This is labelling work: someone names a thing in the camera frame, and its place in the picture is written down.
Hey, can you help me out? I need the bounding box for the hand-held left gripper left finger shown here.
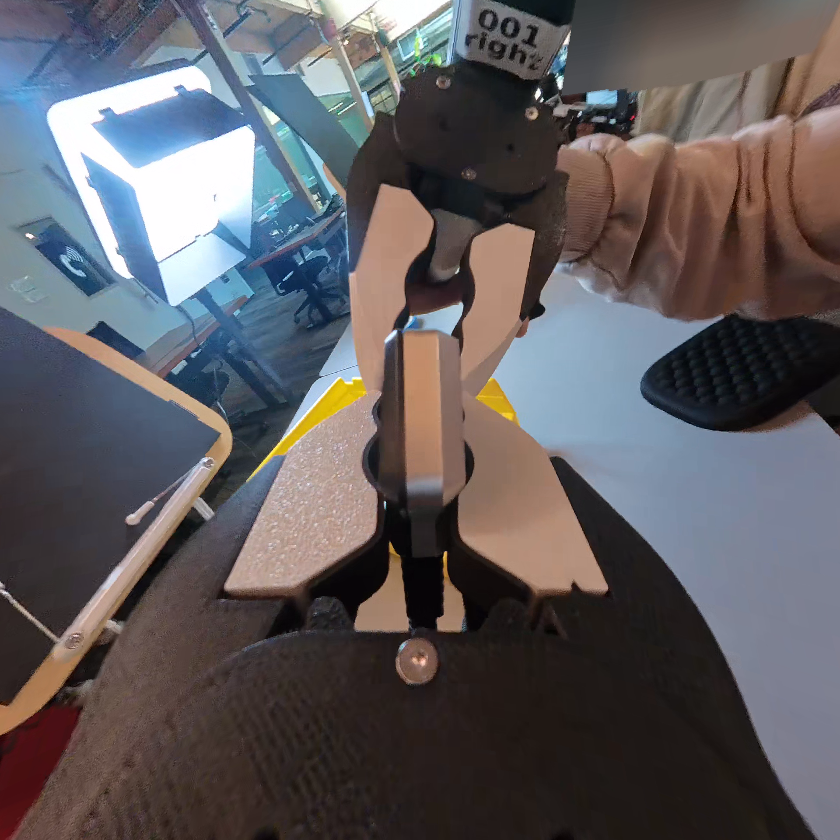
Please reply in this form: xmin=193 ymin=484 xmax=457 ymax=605
xmin=223 ymin=389 xmax=391 ymax=601

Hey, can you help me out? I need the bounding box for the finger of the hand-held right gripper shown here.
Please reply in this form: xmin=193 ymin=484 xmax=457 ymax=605
xmin=348 ymin=184 xmax=438 ymax=389
xmin=459 ymin=222 xmax=536 ymax=395

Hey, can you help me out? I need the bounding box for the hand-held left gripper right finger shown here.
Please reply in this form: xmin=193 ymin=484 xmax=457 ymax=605
xmin=451 ymin=394 xmax=610 ymax=599

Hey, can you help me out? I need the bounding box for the large yellow plastic bin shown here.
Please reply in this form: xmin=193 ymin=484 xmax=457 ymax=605
xmin=252 ymin=376 xmax=521 ymax=580

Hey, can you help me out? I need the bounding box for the black HDMI switch box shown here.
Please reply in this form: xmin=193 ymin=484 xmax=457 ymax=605
xmin=381 ymin=330 xmax=468 ymax=632

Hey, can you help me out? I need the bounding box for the person's right forearm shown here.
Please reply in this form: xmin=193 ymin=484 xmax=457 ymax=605
xmin=556 ymin=98 xmax=840 ymax=324

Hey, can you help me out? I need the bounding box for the person's right hand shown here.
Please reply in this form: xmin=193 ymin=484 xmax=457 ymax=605
xmin=408 ymin=279 xmax=468 ymax=317

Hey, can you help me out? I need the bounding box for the black office chair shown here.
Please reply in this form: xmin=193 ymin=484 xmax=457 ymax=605
xmin=274 ymin=252 xmax=349 ymax=326

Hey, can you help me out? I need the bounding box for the wooden office desk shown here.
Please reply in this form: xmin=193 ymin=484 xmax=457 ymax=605
xmin=249 ymin=210 xmax=349 ymax=309
xmin=141 ymin=295 xmax=253 ymax=395

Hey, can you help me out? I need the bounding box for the black board with wooden rim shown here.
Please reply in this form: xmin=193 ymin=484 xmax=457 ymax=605
xmin=0 ymin=307 xmax=235 ymax=735
xmin=248 ymin=72 xmax=371 ymax=198

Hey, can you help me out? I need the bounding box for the black light stand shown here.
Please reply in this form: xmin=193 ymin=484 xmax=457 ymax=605
xmin=190 ymin=289 xmax=293 ymax=411

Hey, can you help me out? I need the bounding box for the metal board stand white base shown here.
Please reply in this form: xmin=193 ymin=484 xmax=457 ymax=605
xmin=0 ymin=456 xmax=217 ymax=664

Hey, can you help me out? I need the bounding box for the white softbox light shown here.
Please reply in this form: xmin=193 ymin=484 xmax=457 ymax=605
xmin=46 ymin=66 xmax=258 ymax=307

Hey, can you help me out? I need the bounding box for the black dimpled armrest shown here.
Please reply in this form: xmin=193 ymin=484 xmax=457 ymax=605
xmin=640 ymin=315 xmax=840 ymax=434

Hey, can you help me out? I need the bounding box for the black phone sign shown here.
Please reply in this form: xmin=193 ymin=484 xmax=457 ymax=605
xmin=36 ymin=226 xmax=112 ymax=296

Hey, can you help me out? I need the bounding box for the red object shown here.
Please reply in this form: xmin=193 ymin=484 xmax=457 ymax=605
xmin=0 ymin=705 xmax=83 ymax=840

